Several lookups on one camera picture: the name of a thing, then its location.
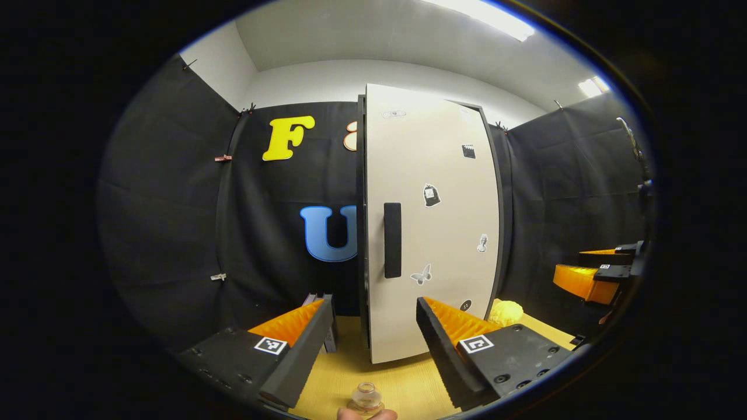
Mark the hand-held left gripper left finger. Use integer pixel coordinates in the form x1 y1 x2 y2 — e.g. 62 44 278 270
175 295 334 409

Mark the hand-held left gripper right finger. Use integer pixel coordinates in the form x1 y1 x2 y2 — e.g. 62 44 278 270
416 296 575 412

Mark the clear plastic bottle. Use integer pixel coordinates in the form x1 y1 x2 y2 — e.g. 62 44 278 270
348 382 385 416

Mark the black door handle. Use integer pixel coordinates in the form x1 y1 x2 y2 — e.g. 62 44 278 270
383 202 403 279

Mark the dark grey cabinet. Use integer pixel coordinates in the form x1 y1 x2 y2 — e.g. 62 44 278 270
356 93 507 351

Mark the yellow lumpy toy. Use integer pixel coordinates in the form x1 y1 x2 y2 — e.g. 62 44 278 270
487 298 524 327

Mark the small ceiling light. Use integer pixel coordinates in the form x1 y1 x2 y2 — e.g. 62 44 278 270
578 76 610 99

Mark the black backdrop cloth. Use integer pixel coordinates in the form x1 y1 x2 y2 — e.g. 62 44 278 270
96 54 648 354

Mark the long ceiling light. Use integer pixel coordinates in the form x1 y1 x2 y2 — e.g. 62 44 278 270
420 0 536 43

